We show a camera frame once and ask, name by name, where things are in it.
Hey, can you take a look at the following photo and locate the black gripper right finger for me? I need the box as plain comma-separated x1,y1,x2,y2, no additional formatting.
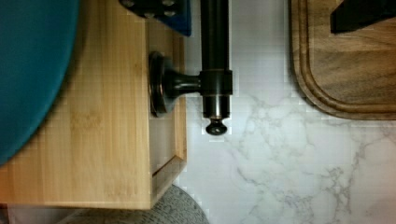
330,0,396,34

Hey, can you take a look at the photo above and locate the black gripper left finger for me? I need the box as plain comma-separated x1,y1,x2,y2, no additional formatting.
119,0,192,36

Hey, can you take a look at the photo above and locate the wooden drawer with black handle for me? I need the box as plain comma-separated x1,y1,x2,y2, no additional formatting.
146,0,234,175

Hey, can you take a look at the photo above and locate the wooden drawer box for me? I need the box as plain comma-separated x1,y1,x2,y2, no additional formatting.
1,0,187,209

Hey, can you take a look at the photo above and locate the wooden cutting board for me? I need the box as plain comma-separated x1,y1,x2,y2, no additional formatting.
290,0,396,120

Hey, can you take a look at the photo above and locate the teal plate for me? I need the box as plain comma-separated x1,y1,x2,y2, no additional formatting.
0,0,80,164

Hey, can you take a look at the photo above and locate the grey canister with wooden lid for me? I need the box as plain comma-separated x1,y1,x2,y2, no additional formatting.
57,185,209,224

